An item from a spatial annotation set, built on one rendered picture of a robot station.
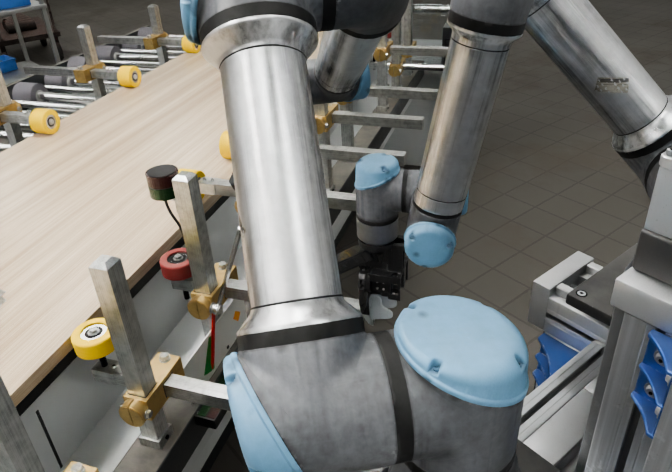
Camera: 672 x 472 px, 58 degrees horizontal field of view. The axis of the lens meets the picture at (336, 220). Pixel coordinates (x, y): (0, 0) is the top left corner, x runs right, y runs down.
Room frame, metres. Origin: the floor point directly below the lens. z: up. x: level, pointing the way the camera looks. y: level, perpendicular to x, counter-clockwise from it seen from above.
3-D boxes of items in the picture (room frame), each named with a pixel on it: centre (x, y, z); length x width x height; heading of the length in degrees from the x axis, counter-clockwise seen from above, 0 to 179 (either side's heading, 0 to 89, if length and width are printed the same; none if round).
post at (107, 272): (0.77, 0.36, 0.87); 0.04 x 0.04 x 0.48; 70
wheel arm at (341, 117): (1.73, -0.04, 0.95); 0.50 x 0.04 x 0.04; 70
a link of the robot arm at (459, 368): (0.39, -0.10, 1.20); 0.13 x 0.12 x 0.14; 98
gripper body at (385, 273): (0.92, -0.08, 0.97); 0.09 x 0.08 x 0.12; 70
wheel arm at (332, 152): (1.50, 0.05, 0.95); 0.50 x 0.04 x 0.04; 70
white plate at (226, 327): (0.97, 0.26, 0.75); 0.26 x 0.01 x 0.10; 160
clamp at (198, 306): (1.03, 0.27, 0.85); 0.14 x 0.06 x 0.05; 160
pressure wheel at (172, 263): (1.07, 0.34, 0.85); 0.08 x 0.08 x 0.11
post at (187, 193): (1.01, 0.28, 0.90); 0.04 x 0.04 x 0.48; 70
